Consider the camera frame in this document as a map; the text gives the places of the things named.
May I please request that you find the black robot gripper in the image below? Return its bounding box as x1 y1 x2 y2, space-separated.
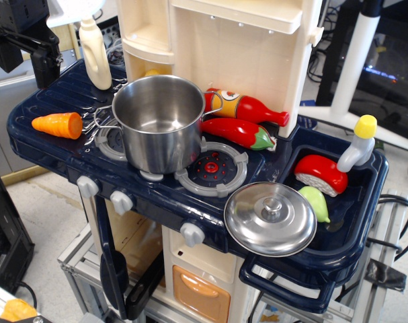
0 1 61 89

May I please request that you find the stainless steel pot lid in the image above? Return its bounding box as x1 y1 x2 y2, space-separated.
224 182 317 257

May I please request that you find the cream toy detergent bottle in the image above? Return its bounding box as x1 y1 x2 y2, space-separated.
79 15 112 90

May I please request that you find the orange toy carrot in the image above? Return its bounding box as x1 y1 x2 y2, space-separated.
32 112 83 139

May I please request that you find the grey left stove burner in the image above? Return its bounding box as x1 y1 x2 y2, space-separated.
94 128 127 162

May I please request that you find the grey stove burner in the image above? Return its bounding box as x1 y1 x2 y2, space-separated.
94 128 127 162
174 141 249 198

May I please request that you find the yellow toy on shelf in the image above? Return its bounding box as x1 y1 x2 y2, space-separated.
144 69 161 77

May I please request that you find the grey left stove knob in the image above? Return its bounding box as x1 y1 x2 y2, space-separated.
77 176 99 199

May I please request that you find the grey stove knob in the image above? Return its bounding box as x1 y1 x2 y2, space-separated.
180 223 205 248
77 176 99 199
110 190 134 215

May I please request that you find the grey middle stove knob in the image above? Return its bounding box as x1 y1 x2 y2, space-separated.
110 190 134 215

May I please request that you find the red toy ketchup bottle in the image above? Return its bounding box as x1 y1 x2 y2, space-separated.
204 88 290 127

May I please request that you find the grey right stove burner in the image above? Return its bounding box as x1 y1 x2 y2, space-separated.
174 141 249 198

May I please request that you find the red toy chili pepper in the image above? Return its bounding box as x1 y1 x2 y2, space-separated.
202 118 276 151

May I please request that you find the cream toy kitchen cabinet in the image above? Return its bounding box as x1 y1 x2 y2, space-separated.
117 0 323 138

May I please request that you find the black oven door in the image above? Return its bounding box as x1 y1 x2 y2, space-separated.
95 196 164 321

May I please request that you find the grey right stove knob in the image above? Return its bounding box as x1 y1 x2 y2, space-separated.
180 223 205 248

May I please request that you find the orange object bottom left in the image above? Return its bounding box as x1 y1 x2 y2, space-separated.
0 299 38 322

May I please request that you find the orange toy drawer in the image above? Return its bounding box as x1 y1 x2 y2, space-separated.
173 265 231 322

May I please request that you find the navy toy kitchen counter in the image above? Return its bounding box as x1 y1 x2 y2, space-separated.
7 61 389 313

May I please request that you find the red toy cheese wedge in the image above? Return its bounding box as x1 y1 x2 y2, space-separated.
294 154 348 197

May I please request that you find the green toy pear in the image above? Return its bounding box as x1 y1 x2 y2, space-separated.
298 186 331 223

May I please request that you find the grey toy faucet yellow cap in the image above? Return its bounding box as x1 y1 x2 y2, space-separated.
337 114 377 172

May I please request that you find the white stand frame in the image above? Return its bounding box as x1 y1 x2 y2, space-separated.
297 0 408 146

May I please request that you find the black cable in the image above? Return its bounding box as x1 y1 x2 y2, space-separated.
366 194 408 262

